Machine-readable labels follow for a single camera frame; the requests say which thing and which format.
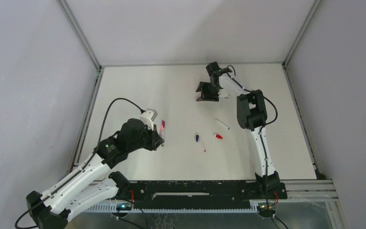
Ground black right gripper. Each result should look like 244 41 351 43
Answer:
197 81 222 102

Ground pink highlighter pen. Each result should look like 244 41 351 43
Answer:
159 120 165 138

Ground white pen blue end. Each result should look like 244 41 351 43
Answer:
215 118 230 130

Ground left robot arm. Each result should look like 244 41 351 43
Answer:
26 118 164 229

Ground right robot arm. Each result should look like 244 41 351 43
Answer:
196 62 280 198

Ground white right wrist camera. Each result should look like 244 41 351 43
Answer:
218 89 230 99

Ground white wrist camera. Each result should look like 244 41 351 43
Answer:
218 89 230 99
139 108 158 130

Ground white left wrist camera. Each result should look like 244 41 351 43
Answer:
139 108 158 130

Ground black left camera cable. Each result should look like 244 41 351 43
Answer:
14 97 146 229

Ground black camera cable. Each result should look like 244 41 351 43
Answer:
221 64 279 229
14 97 146 229

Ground black right camera cable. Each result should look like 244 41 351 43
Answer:
221 64 279 229

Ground grey cable duct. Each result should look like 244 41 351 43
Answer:
75 202 316 213

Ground aluminium frame rail left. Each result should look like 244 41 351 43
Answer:
57 0 102 169

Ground aluminium frame rail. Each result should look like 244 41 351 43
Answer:
282 0 327 180
57 0 102 169

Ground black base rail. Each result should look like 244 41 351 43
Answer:
108 171 288 207

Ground aluminium frame rail right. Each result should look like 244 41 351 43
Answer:
282 0 327 180

